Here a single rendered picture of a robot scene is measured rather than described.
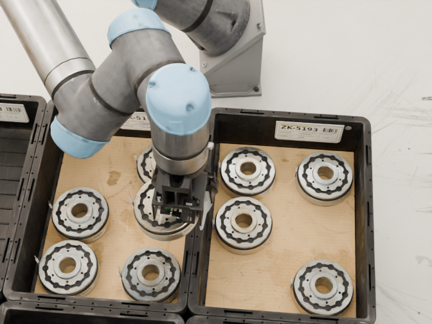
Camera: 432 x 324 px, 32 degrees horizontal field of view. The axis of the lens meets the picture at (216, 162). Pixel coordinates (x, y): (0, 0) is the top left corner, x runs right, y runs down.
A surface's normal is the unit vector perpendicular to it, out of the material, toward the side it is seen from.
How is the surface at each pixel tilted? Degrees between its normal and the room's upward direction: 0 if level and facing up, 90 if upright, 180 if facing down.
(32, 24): 22
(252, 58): 90
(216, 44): 78
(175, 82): 2
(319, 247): 0
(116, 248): 0
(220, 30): 59
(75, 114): 47
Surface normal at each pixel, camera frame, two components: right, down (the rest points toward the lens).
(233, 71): 0.05, 0.86
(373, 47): 0.00, -0.51
